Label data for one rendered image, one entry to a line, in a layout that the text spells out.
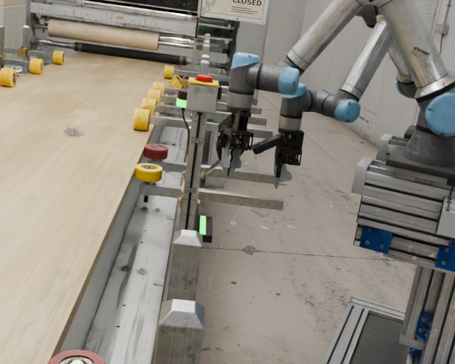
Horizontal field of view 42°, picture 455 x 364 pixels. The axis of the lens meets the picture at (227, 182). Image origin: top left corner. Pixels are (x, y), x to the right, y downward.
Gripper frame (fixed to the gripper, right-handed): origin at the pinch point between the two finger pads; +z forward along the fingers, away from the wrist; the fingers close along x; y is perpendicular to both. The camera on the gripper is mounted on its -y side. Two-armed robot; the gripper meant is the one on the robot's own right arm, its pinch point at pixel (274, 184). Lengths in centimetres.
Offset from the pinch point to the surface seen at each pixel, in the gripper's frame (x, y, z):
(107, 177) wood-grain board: -38, -52, -9
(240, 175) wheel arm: -1.5, -12.1, -2.4
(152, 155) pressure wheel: -3.9, -42.3, -6.9
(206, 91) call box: -58, -27, -38
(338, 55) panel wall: 677, 165, -1
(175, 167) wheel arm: -1.5, -34.4, -2.8
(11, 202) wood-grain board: -65, -69, -9
